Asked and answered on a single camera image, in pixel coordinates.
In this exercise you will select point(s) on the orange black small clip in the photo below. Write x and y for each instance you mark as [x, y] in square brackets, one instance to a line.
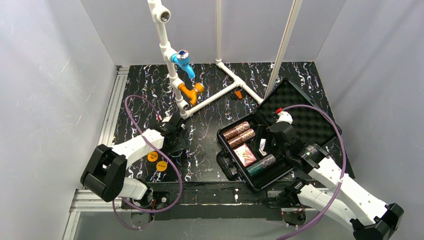
[237, 95]

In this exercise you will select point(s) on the red playing card deck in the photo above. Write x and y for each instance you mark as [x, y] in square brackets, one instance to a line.
[245, 155]

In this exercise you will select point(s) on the white angled pole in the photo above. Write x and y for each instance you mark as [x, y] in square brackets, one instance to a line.
[290, 24]

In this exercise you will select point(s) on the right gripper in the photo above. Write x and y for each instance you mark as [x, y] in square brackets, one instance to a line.
[271, 142]

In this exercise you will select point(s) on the upper orange chip row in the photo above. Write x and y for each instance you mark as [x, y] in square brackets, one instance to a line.
[236, 130]

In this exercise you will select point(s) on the aluminium rail frame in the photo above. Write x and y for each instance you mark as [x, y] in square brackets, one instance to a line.
[84, 200]

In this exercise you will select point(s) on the lower orange chip row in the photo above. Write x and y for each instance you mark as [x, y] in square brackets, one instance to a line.
[241, 138]

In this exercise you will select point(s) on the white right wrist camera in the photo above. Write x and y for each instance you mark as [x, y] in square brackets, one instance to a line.
[283, 116]

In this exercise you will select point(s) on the blue faucet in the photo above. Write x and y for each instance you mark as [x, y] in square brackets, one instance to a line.
[182, 59]

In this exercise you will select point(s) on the green poker chip stack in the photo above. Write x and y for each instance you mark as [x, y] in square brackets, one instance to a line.
[260, 165]

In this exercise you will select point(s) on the yellow dealer button lower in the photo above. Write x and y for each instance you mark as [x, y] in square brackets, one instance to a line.
[161, 166]

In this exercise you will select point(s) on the orange faucet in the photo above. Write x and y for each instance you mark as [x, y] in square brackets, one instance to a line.
[193, 93]

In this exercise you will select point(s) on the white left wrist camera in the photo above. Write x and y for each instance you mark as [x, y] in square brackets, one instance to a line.
[167, 119]

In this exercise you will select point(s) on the yellow dealer button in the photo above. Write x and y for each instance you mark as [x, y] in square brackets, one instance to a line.
[152, 156]
[161, 166]

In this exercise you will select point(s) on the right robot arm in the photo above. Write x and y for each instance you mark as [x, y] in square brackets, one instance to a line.
[346, 201]

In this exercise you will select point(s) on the black plastic poker case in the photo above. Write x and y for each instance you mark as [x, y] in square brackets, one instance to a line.
[309, 123]

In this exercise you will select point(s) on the yellow dealer button upper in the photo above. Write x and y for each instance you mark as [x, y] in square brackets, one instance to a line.
[152, 156]

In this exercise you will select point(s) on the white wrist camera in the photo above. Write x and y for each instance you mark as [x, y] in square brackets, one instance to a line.
[283, 116]
[167, 119]

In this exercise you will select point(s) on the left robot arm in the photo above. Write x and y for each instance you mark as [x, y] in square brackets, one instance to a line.
[105, 172]

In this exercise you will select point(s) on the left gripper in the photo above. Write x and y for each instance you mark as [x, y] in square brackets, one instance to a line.
[177, 140]

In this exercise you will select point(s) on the blue playing card deck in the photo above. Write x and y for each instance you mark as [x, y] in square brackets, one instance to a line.
[262, 147]

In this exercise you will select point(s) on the orange chip row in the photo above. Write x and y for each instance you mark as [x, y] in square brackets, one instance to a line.
[236, 130]
[241, 138]

